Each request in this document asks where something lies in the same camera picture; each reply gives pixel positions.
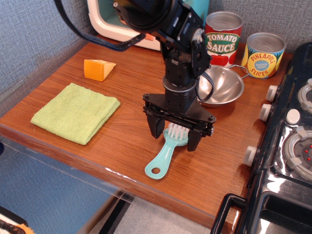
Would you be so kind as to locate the tomato sauce can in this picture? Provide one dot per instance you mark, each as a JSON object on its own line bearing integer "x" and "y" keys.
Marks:
{"x": 223, "y": 30}

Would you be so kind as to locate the teal dish brush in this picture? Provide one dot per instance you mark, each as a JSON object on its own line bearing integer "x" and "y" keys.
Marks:
{"x": 175, "y": 136}

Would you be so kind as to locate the green folded cloth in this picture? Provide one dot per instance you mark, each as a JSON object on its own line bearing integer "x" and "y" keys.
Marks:
{"x": 76, "y": 113}

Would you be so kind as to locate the orange object bottom left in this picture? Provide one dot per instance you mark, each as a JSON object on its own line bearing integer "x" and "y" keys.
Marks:
{"x": 23, "y": 229}

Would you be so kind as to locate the orange cheese wedge toy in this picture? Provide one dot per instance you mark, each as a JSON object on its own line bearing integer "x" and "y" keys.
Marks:
{"x": 97, "y": 70}

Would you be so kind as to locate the black toy stove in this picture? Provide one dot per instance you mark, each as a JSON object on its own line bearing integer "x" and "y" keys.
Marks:
{"x": 279, "y": 198}

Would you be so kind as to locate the teal toy microwave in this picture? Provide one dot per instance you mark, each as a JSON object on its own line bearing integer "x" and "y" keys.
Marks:
{"x": 106, "y": 22}

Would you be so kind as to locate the pineapple slices can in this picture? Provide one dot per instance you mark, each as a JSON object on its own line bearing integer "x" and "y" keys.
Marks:
{"x": 263, "y": 54}

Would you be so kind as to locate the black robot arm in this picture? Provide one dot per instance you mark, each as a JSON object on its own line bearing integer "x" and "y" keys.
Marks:
{"x": 181, "y": 34}

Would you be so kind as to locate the steel colander bowl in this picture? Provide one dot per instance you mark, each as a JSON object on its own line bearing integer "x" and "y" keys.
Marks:
{"x": 219, "y": 86}

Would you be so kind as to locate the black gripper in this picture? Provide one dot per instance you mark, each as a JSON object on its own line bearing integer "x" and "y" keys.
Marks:
{"x": 179, "y": 105}

